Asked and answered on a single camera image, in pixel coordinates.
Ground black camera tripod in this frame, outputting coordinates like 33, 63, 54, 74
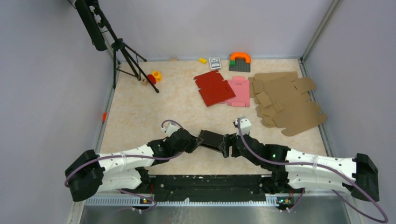
69, 0, 160, 93

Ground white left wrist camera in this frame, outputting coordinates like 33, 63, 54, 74
162, 122, 180, 136

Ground red yellow toy spool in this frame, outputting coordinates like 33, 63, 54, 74
147, 70, 162, 85

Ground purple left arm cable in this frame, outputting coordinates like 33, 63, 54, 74
64, 119, 186, 214

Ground grey building baseplate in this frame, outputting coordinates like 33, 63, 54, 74
229, 59, 251, 72

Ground black corrugated paper box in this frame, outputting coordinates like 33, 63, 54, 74
198, 130, 228, 152

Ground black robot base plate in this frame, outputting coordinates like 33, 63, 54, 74
124, 175, 302, 202

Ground orange arch toy block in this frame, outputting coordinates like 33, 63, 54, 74
229, 52, 252, 63

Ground playing card deck box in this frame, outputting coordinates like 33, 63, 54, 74
208, 57, 222, 70

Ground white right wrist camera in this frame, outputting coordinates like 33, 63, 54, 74
234, 117, 252, 136

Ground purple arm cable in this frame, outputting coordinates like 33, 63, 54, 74
64, 119, 186, 214
237, 117, 389, 224

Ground pink flat cardboard sheet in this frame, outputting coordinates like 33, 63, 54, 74
226, 76, 250, 107

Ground orange clip on frame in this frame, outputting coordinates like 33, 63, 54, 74
102, 112, 107, 123

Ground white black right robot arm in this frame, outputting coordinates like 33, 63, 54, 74
225, 133, 380, 202

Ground brown flat cardboard sheets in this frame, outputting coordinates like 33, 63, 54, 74
249, 71, 327, 137

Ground yellow small block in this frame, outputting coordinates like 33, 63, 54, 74
198, 57, 207, 64

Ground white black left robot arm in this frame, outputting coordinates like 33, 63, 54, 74
64, 128, 204, 202

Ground red flat cardboard sheet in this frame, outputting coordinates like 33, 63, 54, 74
194, 70, 236, 107

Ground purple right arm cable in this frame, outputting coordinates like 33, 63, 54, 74
237, 117, 389, 224

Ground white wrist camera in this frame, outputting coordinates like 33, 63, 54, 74
162, 122, 180, 136
234, 117, 252, 136

